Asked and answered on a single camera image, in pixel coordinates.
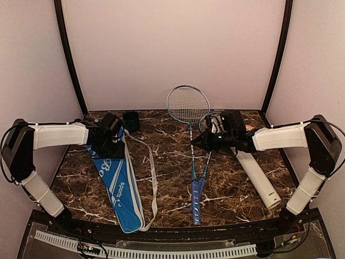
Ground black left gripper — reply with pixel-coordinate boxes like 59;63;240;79
95;137;125;159

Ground blue badminton racket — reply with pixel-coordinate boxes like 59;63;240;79
166;85;210;226
197;111;221;216

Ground orange patterned bowl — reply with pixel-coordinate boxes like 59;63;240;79
245;125;254;131

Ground white shuttlecock tube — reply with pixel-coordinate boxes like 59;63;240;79
236;151;281;209

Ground dark green cup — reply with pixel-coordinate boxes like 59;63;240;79
122;111;140;133

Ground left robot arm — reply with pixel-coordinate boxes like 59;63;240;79
1;113;125;235

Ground white slotted cable duct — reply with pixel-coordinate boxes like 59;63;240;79
34;230;257;258

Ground blue racket bag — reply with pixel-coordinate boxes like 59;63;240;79
87;144;158;234

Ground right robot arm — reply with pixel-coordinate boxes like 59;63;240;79
191;110;342;234

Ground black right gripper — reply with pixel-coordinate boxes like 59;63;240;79
191;127;236;153

